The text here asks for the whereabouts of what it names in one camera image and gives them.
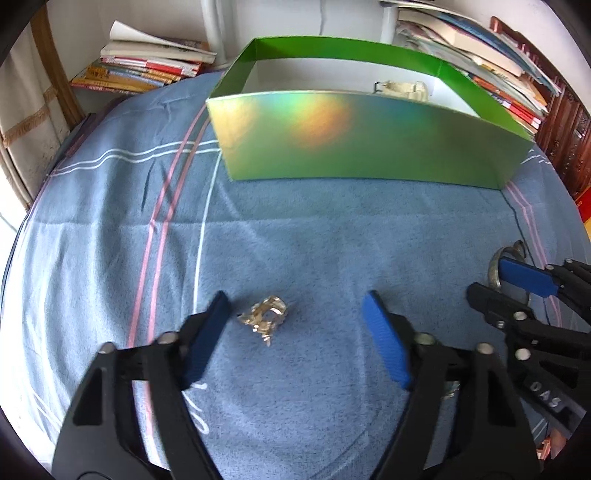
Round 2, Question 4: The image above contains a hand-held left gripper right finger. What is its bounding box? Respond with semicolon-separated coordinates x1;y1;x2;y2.
361;291;541;480

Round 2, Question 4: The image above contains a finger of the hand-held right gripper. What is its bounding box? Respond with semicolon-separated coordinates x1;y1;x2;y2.
466;282;539;332
499;259;591;319

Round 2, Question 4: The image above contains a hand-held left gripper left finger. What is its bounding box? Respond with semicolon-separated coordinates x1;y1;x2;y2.
52;291;232;480

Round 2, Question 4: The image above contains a silver bangle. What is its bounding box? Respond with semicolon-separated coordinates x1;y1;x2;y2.
488;241;532;303

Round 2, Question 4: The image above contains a green cardboard box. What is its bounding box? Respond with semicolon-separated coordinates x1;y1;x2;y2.
206;37;536;191

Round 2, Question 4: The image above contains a white wristwatch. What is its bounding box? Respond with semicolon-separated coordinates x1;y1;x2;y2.
373;79;430;103

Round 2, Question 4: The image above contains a person's right hand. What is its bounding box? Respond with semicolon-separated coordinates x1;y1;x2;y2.
536;433;567;460

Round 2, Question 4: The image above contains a blue striped blanket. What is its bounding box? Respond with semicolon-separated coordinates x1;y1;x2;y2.
2;69;589;476

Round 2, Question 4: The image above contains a red wooden headboard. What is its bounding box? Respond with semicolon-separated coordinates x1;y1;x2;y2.
489;16;591;199

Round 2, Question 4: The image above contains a stack of books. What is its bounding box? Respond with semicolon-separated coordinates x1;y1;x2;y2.
381;0;566;134
69;19;218;93

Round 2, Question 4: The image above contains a beige curtain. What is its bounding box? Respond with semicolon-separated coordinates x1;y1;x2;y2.
0;9;86;204

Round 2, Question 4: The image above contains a white desk shelf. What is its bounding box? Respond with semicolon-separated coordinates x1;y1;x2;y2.
203;0;229;68

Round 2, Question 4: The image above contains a black cable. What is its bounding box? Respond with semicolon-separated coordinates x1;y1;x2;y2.
502;191;529;243

